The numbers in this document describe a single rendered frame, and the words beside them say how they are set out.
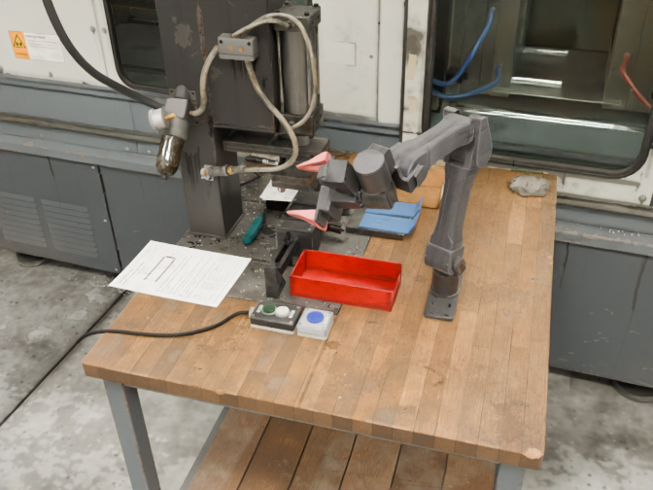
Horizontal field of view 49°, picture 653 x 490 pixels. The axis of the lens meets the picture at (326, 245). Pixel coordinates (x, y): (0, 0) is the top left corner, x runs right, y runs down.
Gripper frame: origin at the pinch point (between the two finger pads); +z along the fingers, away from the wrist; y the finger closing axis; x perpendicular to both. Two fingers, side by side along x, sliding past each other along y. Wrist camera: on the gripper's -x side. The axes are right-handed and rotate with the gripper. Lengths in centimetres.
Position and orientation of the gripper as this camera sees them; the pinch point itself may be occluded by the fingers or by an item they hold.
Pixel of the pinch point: (296, 190)
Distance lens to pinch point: 141.5
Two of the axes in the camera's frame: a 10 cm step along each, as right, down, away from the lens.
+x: 3.6, 3.1, 8.8
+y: -1.8, 9.5, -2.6
